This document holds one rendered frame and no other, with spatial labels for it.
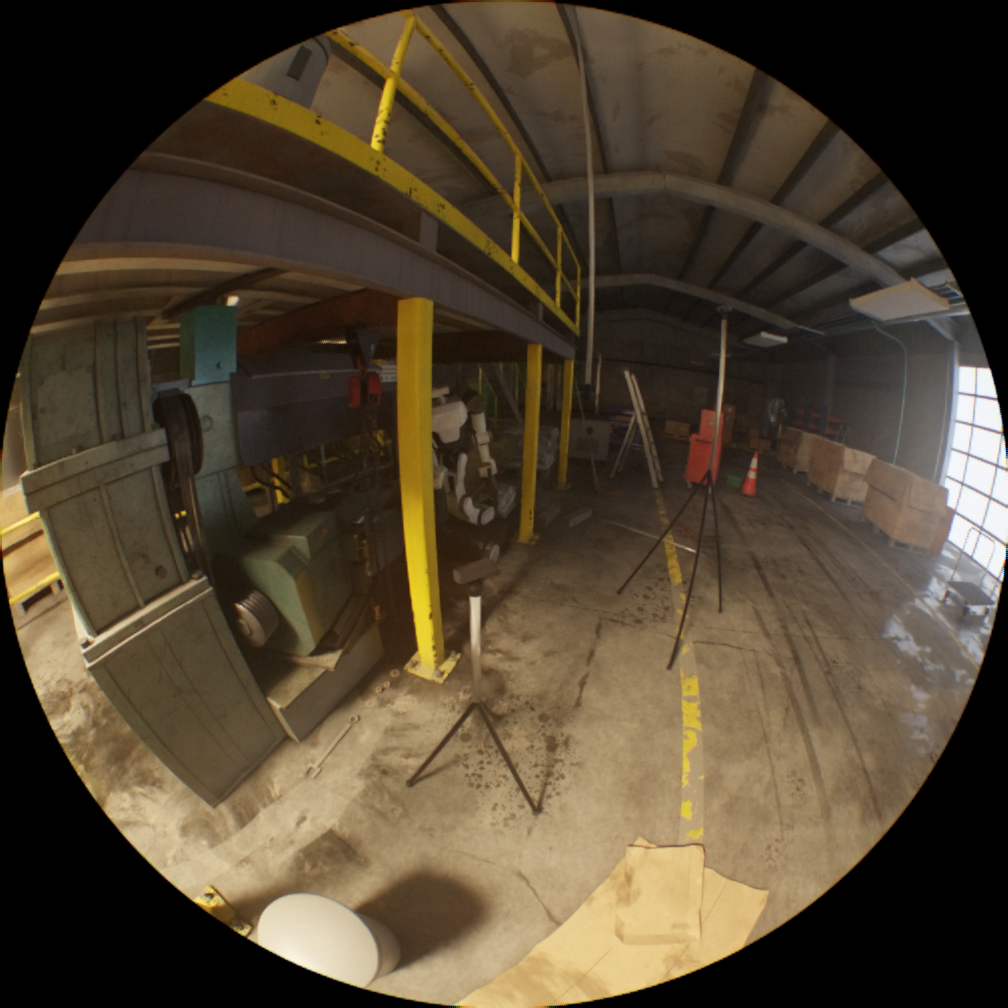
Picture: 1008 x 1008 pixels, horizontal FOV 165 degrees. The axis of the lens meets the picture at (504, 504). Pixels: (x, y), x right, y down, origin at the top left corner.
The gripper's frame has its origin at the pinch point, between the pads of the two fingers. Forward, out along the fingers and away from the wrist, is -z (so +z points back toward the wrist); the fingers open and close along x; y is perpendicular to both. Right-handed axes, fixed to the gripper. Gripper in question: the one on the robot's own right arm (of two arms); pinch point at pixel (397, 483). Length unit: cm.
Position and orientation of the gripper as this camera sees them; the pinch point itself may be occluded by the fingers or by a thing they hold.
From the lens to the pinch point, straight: 191.5
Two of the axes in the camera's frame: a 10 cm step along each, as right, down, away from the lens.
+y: 0.3, -9.4, -3.5
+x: -4.8, -3.2, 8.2
